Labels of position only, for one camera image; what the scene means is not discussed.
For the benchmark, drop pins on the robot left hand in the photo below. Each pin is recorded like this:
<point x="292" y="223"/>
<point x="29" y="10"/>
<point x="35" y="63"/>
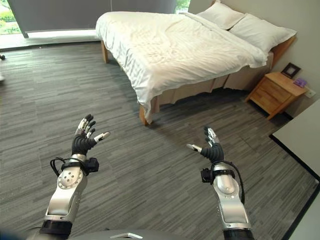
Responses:
<point x="81" y="143"/>

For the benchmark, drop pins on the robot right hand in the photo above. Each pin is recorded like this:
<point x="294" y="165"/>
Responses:
<point x="214" y="151"/>

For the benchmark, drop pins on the robot right silver arm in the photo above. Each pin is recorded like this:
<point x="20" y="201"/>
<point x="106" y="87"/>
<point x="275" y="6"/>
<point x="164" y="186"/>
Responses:
<point x="230" y="197"/>

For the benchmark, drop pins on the robot left silver arm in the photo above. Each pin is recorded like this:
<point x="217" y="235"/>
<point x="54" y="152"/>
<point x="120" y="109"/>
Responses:
<point x="63" y="190"/>

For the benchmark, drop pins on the beige bed skirt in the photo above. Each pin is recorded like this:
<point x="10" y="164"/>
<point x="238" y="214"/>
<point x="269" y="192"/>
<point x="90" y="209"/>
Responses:
<point x="200" y="90"/>

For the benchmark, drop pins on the wooden nightstand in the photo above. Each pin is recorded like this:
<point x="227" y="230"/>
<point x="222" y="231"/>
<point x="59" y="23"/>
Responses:
<point x="276" y="93"/>

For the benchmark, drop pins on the white duvet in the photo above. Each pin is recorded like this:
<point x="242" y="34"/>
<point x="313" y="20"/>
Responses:
<point x="172" y="52"/>

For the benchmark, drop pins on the purple box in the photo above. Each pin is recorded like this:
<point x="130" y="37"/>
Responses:
<point x="300" y="82"/>

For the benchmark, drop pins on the small black floor object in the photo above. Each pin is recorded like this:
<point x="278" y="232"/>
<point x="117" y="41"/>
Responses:
<point x="2" y="57"/>

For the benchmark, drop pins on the white pillow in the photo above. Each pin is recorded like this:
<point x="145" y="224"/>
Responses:
<point x="262" y="32"/>
<point x="221" y="15"/>

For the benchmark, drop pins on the grey curtain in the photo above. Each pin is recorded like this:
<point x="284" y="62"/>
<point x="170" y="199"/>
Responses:
<point x="95" y="15"/>

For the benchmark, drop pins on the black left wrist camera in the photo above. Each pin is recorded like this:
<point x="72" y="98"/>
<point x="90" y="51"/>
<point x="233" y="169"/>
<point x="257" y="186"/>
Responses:
<point x="92" y="165"/>

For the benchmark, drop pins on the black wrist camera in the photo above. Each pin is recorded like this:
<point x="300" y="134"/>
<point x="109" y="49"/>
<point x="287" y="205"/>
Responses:
<point x="92" y="165"/>
<point x="205" y="175"/>

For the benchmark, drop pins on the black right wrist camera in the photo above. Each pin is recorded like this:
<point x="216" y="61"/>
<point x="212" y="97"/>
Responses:
<point x="205" y="175"/>

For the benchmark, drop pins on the wooden bed frame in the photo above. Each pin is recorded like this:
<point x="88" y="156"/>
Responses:
<point x="150" y="105"/>

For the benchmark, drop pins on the black picture frame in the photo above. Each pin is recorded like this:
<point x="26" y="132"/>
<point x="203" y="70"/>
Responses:
<point x="290" y="70"/>

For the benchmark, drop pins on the white wall socket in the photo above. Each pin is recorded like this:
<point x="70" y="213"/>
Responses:
<point x="311" y="93"/>

